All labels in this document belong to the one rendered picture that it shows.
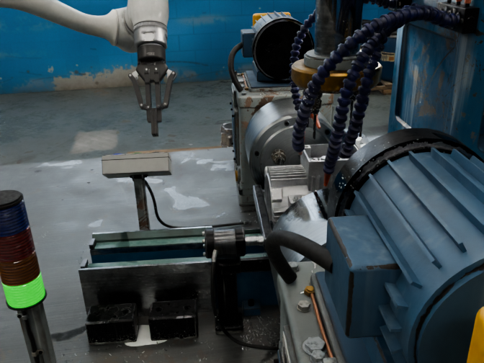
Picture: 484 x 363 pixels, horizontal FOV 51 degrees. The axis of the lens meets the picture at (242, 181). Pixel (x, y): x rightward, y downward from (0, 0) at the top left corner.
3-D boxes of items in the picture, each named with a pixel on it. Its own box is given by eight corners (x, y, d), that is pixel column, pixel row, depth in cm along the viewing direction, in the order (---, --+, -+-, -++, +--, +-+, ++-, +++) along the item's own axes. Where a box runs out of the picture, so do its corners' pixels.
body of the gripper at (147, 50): (132, 44, 133) (134, 78, 132) (165, 42, 134) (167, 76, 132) (137, 55, 141) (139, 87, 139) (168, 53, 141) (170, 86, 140)
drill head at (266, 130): (317, 156, 169) (320, 82, 159) (344, 207, 136) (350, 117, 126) (242, 160, 168) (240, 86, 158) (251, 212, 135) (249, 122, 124)
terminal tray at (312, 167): (351, 171, 119) (352, 142, 116) (364, 190, 109) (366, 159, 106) (299, 173, 118) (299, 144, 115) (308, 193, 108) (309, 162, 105)
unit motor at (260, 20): (295, 124, 192) (297, 6, 174) (312, 156, 162) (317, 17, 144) (227, 127, 190) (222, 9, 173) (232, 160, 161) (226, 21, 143)
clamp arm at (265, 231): (276, 251, 102) (263, 195, 125) (276, 238, 100) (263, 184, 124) (259, 252, 102) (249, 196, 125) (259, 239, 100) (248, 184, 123)
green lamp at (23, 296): (50, 286, 88) (45, 264, 86) (39, 308, 82) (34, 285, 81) (14, 288, 88) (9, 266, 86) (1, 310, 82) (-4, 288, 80)
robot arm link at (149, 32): (165, 20, 133) (166, 42, 133) (168, 34, 142) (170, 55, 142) (130, 21, 133) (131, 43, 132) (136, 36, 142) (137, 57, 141)
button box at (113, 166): (172, 175, 137) (171, 155, 137) (169, 171, 129) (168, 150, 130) (107, 178, 136) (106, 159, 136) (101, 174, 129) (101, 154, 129)
